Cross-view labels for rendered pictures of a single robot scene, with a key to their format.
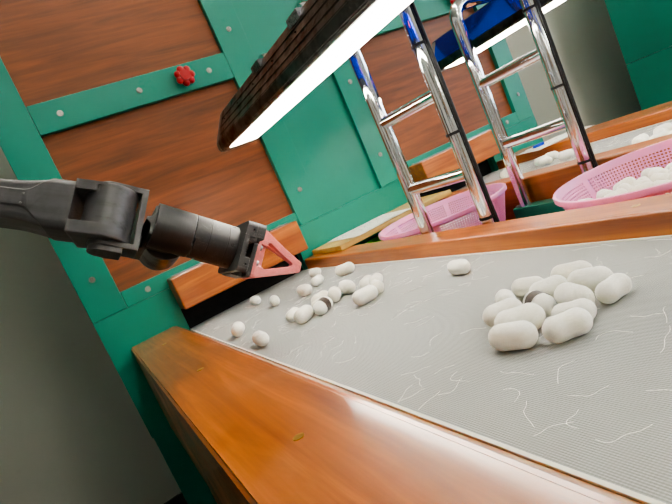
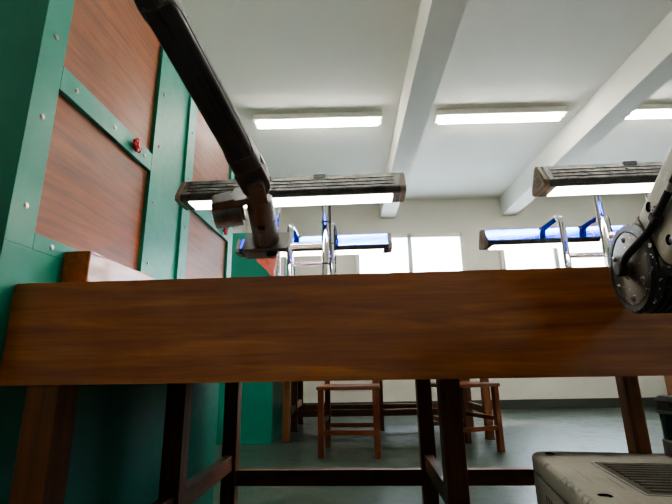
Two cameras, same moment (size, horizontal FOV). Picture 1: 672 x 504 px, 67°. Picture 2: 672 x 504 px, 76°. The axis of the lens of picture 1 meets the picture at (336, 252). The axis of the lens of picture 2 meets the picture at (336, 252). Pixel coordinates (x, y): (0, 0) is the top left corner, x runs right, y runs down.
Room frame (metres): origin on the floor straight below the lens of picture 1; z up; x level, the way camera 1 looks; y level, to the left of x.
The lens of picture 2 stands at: (0.10, 0.85, 0.61)
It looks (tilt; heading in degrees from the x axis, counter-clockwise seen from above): 15 degrees up; 299
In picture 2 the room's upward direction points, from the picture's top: 1 degrees counter-clockwise
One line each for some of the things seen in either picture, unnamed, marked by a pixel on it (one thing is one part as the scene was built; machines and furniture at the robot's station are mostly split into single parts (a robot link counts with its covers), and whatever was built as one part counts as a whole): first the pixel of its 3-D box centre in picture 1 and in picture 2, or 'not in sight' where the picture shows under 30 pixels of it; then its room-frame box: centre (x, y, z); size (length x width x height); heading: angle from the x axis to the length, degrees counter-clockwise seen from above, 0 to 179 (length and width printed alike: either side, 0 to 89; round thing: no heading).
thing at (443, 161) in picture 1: (459, 157); not in sight; (1.39, -0.41, 0.83); 0.30 x 0.06 x 0.07; 116
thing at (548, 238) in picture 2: not in sight; (561, 236); (0.10, -0.97, 1.08); 0.62 x 0.08 x 0.07; 26
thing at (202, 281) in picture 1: (240, 262); (113, 279); (1.10, 0.20, 0.83); 0.30 x 0.06 x 0.07; 116
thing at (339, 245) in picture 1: (382, 222); not in sight; (1.20, -0.13, 0.77); 0.33 x 0.15 x 0.01; 116
